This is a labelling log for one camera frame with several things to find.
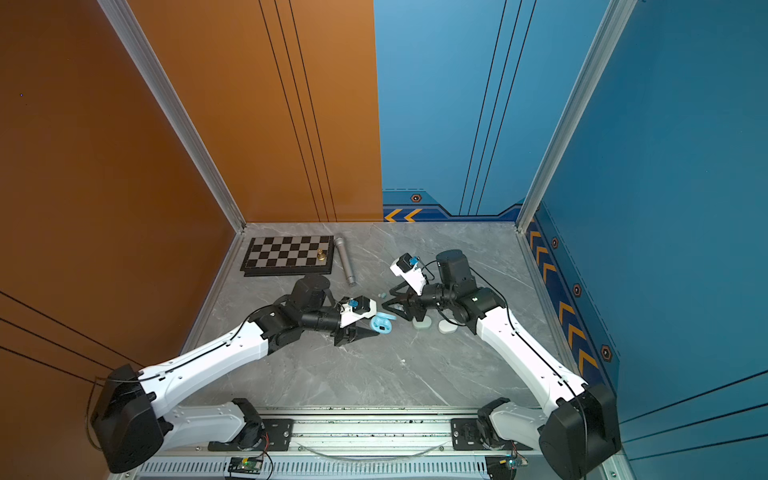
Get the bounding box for green charging case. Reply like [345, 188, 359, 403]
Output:
[411, 316, 432, 330]

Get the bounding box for blue charging case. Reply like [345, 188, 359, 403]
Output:
[370, 312, 397, 334]

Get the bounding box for white charging case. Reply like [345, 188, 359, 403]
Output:
[438, 320, 458, 335]

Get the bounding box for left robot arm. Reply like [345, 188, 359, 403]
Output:
[89, 274, 394, 473]

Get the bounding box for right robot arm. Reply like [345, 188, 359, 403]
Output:
[382, 249, 622, 479]

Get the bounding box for silver microphone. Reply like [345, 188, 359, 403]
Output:
[334, 235, 356, 286]

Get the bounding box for black white chessboard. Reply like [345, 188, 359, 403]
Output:
[240, 235, 335, 277]

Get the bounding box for left circuit board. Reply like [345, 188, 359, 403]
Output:
[226, 456, 264, 479]

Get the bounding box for circuit board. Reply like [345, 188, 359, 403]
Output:
[485, 455, 529, 480]
[226, 456, 264, 479]

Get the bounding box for right circuit board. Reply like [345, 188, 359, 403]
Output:
[485, 455, 529, 480]

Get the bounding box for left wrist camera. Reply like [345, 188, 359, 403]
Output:
[339, 296, 377, 328]

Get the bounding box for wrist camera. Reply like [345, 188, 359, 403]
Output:
[339, 296, 377, 328]
[390, 253, 427, 296]

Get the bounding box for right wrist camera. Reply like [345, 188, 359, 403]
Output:
[390, 253, 427, 296]

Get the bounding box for aluminium front rail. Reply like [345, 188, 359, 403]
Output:
[119, 407, 625, 460]

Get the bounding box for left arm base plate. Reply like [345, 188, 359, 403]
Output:
[207, 418, 294, 453]

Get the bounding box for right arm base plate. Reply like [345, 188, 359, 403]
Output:
[449, 417, 533, 452]

